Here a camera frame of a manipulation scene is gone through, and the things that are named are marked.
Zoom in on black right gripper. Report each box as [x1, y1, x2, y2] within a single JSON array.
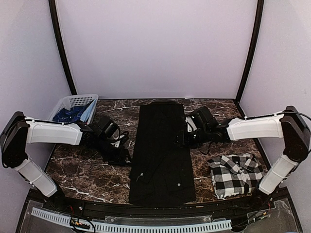
[[171, 127, 210, 149]]

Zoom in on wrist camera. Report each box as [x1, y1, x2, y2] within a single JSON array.
[[186, 116, 197, 133], [113, 131, 129, 148]]

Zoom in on white slotted cable duct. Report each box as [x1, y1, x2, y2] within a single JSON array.
[[31, 207, 232, 233]]

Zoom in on blue clothes in basket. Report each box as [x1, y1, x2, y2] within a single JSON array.
[[52, 100, 95, 123]]

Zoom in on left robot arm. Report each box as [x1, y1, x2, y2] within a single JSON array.
[[0, 112, 131, 212]]

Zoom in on black front rail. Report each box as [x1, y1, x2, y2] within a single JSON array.
[[43, 194, 268, 219]]

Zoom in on left black frame post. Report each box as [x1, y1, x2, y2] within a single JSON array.
[[48, 0, 78, 95]]

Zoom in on right black frame post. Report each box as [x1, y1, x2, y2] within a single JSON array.
[[235, 0, 264, 104]]

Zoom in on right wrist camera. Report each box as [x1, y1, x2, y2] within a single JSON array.
[[186, 116, 197, 133]]

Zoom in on black white plaid shirt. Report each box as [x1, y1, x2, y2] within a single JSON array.
[[207, 154, 265, 200]]

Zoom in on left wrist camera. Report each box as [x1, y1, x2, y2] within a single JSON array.
[[113, 131, 129, 148]]

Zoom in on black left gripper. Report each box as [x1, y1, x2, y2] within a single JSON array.
[[94, 135, 133, 166]]

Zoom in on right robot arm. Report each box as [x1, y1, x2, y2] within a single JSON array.
[[175, 106, 311, 211]]

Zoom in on black frame post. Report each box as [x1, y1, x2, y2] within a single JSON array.
[[48, 0, 78, 95], [235, 0, 264, 104]]

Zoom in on black long sleeve shirt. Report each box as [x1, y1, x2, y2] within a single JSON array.
[[129, 101, 196, 207]]

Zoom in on grey plastic laundry basket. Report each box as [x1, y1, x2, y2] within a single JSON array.
[[48, 94, 99, 125]]

